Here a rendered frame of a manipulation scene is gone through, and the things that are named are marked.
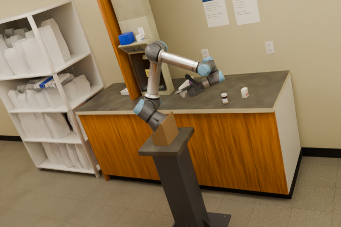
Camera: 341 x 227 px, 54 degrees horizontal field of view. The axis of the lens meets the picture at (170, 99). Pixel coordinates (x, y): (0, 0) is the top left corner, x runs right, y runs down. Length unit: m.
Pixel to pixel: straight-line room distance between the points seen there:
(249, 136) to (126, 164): 1.47
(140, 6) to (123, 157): 1.57
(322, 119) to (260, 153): 0.81
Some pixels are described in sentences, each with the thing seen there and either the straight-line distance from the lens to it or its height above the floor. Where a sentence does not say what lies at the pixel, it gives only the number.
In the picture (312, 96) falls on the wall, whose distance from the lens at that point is 3.30.
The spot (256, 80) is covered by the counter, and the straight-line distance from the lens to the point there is 3.08.
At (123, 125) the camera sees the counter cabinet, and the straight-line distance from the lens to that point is 3.36.
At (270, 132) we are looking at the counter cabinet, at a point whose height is 0.71.
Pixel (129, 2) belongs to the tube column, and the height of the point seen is 1.85.
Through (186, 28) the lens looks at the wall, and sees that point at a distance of 3.37.
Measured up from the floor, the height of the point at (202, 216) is 0.19.
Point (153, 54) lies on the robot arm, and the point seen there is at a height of 1.57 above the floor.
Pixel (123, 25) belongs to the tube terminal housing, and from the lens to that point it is 3.19.
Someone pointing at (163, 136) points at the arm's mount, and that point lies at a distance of 2.34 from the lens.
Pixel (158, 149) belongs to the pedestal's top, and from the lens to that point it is 2.38.
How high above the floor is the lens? 2.11
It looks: 22 degrees down
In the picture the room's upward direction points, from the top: 17 degrees counter-clockwise
